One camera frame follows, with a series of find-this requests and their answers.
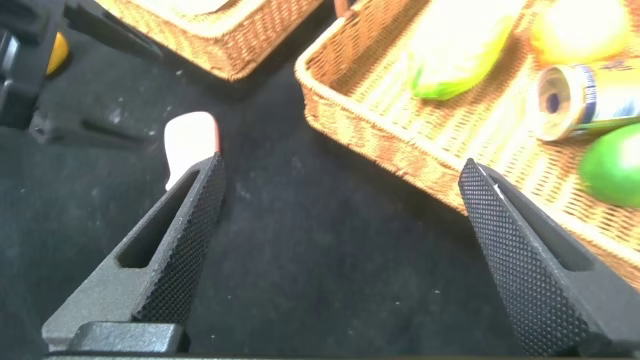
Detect white green napa cabbage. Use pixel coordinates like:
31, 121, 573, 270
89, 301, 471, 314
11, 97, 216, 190
407, 0, 526, 101

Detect yellow pear fruit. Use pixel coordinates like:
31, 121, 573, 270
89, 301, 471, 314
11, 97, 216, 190
45, 30, 71, 77

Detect gold drink can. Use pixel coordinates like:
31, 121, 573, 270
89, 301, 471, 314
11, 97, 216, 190
527, 58, 640, 143

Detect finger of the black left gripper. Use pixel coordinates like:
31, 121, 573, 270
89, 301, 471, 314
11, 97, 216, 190
29, 110, 156, 149
64, 0, 164, 61

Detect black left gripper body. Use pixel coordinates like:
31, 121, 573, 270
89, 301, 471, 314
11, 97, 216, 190
0, 0, 66, 129

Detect orange fruit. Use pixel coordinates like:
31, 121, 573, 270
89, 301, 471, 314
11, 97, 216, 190
529, 0, 632, 65

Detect green round fruit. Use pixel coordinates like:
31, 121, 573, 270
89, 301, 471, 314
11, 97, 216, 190
578, 122, 640, 209

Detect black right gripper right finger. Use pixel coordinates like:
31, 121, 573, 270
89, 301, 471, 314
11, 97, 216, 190
458, 157, 640, 357

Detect wicker basket brown handles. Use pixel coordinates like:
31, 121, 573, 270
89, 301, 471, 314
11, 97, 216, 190
293, 0, 640, 294
94, 0, 326, 83

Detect pink bottle white cap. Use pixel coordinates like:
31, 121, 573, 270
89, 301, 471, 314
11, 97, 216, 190
163, 110, 222, 192

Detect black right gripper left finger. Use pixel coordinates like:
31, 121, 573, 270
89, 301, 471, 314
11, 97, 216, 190
41, 152, 226, 354

